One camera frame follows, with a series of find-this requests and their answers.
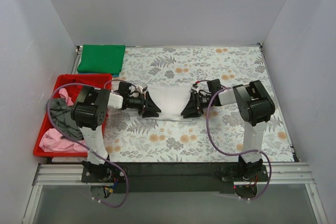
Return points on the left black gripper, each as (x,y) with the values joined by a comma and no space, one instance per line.
(146,104)

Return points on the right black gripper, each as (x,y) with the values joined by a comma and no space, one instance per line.
(195,104)

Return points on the white t shirt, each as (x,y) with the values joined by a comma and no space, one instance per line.
(171,101)

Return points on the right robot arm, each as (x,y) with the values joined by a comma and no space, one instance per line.
(255,108)

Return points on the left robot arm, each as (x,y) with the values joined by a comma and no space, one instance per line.
(89,113)

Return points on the floral table cloth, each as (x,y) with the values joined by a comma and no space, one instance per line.
(216,137)

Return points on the folded green t shirt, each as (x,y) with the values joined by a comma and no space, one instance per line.
(101,59)

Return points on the red t shirt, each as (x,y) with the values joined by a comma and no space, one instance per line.
(96,80)

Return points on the grey t shirt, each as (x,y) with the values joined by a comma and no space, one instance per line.
(60,113)

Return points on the red plastic bin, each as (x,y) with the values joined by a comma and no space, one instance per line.
(40,153)

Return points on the pink t shirt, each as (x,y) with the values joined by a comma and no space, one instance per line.
(53,141)

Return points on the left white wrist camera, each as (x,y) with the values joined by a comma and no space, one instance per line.
(142,88)

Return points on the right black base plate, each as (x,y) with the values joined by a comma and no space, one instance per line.
(231,173)

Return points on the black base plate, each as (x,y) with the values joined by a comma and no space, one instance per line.
(118,175)
(231,173)

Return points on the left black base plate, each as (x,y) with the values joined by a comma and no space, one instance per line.
(118,175)

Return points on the aluminium rail frame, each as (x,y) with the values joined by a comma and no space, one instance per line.
(70,174)

